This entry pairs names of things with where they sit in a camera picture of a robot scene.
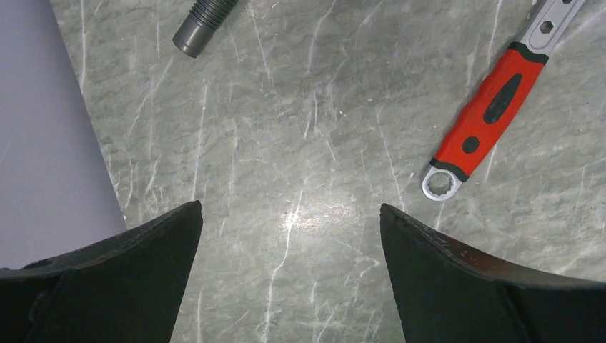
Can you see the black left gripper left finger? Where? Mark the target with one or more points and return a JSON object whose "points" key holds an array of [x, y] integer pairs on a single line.
{"points": [[126, 288]]}

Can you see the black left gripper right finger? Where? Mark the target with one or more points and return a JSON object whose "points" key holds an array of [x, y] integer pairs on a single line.
{"points": [[447, 291]]}

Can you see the red handled adjustable wrench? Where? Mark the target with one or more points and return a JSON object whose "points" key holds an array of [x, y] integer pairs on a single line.
{"points": [[487, 115]]}

